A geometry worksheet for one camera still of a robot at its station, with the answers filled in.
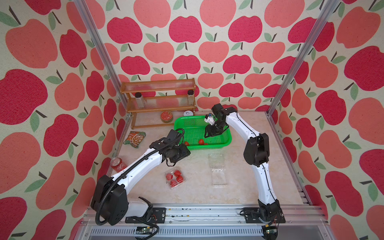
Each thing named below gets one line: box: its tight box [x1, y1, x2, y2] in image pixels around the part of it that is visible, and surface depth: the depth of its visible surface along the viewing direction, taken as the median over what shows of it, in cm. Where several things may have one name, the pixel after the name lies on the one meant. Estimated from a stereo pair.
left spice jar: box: [134, 92, 144, 108], surface depth 101 cm
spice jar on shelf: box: [187, 89, 195, 106], surface depth 103 cm
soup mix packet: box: [123, 131, 147, 148], surface depth 106 cm
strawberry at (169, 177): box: [166, 173, 173, 181], surface depth 86 cm
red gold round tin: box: [160, 110, 174, 123], surface depth 116 cm
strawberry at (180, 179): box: [176, 175, 184, 183], surface depth 85 cm
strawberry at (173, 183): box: [170, 180, 178, 188], surface depth 83 cm
